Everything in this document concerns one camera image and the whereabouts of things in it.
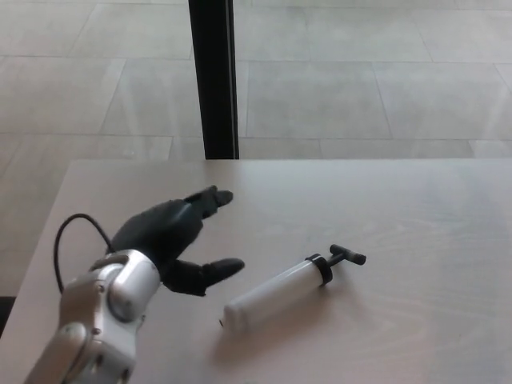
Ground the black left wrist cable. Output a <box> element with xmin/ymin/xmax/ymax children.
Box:
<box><xmin>54</xmin><ymin>214</ymin><xmax>114</xmax><ymax>294</ymax></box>

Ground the white air pump black handle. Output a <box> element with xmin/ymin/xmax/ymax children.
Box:
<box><xmin>222</xmin><ymin>243</ymin><xmax>368</xmax><ymax>334</ymax></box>

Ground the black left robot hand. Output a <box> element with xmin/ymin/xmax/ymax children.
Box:
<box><xmin>110</xmin><ymin>184</ymin><xmax>246</xmax><ymax>298</ymax></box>

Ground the black vertical post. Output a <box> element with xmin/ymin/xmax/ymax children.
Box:
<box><xmin>187</xmin><ymin>0</ymin><xmax>241</xmax><ymax>161</ymax></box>

